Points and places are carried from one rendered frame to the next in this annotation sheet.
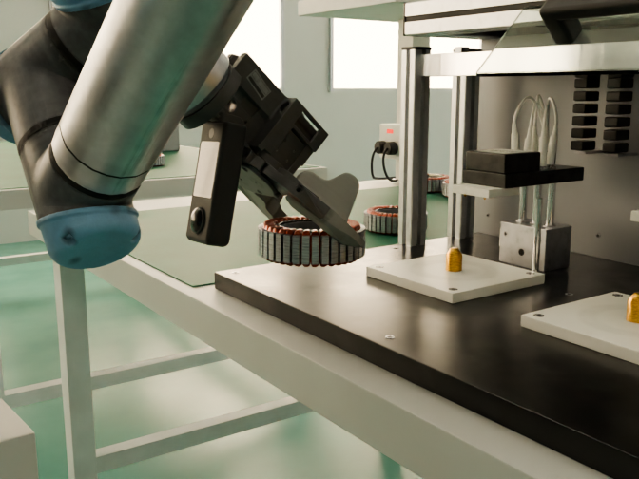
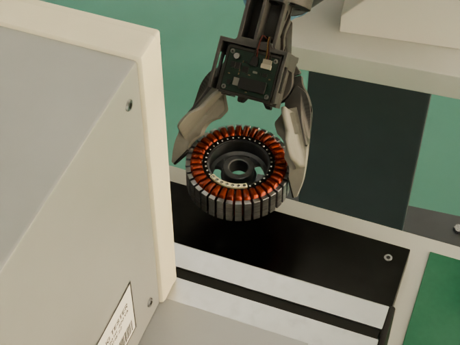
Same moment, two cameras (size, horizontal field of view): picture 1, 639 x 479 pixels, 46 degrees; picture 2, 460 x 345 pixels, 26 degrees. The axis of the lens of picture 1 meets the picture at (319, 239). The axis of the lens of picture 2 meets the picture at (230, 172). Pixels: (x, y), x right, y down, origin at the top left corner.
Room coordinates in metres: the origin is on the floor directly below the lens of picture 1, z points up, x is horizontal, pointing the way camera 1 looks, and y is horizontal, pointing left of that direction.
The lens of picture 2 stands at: (1.33, -0.40, 1.63)
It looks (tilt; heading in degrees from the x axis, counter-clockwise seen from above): 48 degrees down; 145
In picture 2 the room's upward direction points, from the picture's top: straight up
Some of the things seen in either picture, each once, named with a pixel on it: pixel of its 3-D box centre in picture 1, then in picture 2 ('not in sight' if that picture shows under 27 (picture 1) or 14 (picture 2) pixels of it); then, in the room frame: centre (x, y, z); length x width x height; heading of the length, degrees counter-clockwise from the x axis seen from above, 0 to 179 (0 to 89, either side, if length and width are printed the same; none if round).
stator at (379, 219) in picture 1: (395, 220); not in sight; (1.30, -0.13, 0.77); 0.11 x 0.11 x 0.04
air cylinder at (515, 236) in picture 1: (534, 243); not in sight; (0.95, -0.28, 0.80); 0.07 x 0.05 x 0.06; 34
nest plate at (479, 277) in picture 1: (454, 274); not in sight; (0.87, -0.16, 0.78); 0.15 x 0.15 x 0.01; 34
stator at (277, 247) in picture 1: (311, 239); (238, 171); (0.76, 0.01, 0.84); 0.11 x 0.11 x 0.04
